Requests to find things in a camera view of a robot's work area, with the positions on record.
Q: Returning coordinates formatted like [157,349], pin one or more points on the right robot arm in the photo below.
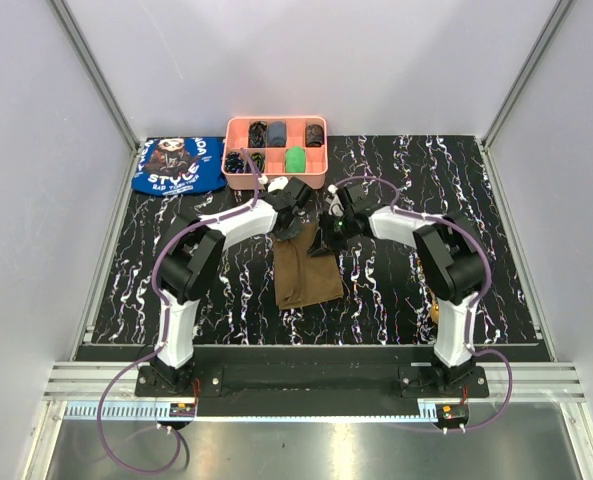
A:
[454,265]

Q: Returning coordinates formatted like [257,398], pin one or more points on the grey rolled sock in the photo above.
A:
[277,134]

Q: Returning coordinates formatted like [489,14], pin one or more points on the pink compartment tray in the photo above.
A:
[236,139]

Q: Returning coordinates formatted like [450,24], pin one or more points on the right aluminium frame post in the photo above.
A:
[544,40]

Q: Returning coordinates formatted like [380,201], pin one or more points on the aluminium frame post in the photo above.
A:
[83,51]
[544,40]

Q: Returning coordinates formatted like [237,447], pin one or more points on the gold spoon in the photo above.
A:
[435,312]

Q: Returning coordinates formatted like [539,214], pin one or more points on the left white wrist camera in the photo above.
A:
[275,184]

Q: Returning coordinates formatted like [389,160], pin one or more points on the black yellow rolled sock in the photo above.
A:
[257,134]

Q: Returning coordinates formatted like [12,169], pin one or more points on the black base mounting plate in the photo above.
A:
[309,382]

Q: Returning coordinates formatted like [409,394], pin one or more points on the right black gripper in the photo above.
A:
[317,247]

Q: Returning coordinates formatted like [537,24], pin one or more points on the brown cloth napkin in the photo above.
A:
[302,280]

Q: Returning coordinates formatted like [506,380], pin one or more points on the blue printed t-shirt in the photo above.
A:
[171,166]

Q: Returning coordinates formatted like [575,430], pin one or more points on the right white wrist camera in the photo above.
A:
[335,206]

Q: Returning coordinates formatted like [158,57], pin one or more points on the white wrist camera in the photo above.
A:
[275,184]
[335,206]

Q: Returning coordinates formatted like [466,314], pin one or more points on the dark patterned rolled sock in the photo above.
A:
[314,136]

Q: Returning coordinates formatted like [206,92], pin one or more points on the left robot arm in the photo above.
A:
[187,263]

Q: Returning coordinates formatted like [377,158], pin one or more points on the left aluminium frame post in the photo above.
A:
[83,51]

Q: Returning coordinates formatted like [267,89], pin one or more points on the green rolled sock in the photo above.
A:
[295,160]

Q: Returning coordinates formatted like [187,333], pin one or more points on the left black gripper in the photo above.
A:
[286,235]

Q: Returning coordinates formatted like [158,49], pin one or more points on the black blue rolled sock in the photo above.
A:
[234,163]

